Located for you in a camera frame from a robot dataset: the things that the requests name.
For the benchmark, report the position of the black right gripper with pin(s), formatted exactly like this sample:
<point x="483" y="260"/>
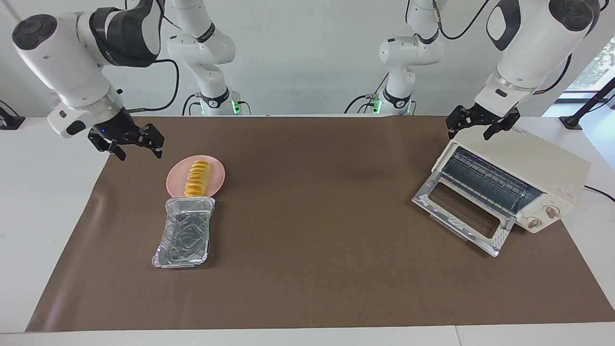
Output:
<point x="120" y="129"/>

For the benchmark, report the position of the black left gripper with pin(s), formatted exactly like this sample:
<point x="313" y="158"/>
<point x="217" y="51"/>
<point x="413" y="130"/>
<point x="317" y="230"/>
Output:
<point x="483" y="116"/>

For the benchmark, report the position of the sliced yellow bread loaf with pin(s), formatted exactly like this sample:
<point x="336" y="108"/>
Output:
<point x="198" y="178"/>

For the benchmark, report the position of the aluminium foil tray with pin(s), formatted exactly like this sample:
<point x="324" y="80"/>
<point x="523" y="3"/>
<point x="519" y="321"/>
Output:
<point x="185" y="235"/>

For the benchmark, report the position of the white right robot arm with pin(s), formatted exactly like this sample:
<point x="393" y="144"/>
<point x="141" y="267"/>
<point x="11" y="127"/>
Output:
<point x="62" y="62"/>

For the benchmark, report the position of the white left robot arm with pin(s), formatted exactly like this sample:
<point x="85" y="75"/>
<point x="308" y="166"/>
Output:
<point x="533" y="53"/>

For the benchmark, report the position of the white toaster oven body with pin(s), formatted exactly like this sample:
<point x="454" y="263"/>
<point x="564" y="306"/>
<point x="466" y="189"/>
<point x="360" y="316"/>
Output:
<point x="543" y="158"/>

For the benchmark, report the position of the beige oven knob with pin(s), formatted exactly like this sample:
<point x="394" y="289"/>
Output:
<point x="534" y="223"/>
<point x="552" y="211"/>

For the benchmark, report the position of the pink round plate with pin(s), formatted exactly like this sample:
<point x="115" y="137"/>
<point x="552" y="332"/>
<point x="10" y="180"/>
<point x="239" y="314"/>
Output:
<point x="175" y="180"/>

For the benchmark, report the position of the black stand with pole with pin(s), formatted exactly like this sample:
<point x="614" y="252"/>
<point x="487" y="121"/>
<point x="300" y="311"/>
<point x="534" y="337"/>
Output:
<point x="571" y="121"/>

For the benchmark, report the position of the black table clamp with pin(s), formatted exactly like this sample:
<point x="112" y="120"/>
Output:
<point x="9" y="122"/>

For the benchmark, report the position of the window with greenery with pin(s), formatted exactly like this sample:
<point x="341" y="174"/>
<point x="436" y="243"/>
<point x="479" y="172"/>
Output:
<point x="596" y="67"/>

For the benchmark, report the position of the brown table mat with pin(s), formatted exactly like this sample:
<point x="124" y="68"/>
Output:
<point x="307" y="264"/>

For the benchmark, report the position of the oven glass door metal frame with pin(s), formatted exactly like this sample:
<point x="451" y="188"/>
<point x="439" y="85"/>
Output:
<point x="497" y="240"/>

